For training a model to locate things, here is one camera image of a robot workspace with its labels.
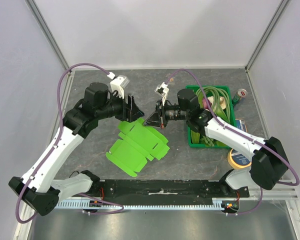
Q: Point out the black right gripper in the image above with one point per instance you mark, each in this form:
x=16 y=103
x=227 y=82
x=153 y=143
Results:
x=160 y=115

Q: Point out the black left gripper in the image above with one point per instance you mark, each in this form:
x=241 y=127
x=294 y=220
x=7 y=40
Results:
x=131 y=111

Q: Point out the green paper box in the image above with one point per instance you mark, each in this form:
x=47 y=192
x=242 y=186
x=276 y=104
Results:
x=136 y=146

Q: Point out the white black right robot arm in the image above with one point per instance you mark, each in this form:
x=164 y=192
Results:
x=267 y=156

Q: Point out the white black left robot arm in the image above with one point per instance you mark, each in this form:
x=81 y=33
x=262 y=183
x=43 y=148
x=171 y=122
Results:
x=38 y=187

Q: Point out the blue small box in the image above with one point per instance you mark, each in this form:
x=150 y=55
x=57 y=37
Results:
x=241 y=125

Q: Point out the purple onion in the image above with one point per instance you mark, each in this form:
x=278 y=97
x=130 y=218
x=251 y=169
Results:
x=205 y=102

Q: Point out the green plastic crate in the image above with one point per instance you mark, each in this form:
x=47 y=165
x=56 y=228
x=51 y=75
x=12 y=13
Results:
x=232 y=121

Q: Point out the green long beans bundle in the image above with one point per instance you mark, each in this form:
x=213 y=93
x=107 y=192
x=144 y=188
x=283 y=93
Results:
x=220 y=104

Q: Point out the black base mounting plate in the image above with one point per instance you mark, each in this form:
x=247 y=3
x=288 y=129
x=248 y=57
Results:
x=164 y=192

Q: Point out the green red drink can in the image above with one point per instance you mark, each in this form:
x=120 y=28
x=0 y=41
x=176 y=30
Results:
x=239 y=95

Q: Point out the yellow masking tape roll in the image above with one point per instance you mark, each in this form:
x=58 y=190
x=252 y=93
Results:
x=237 y=161

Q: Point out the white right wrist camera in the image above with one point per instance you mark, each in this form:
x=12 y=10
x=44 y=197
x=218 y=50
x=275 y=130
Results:
x=163 y=91

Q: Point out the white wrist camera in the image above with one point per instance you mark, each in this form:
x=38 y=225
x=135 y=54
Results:
x=163 y=91
x=118 y=84

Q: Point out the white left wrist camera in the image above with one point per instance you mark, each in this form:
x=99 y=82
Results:
x=118 y=84

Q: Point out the light blue cable duct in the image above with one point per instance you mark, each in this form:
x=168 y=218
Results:
x=80 y=203

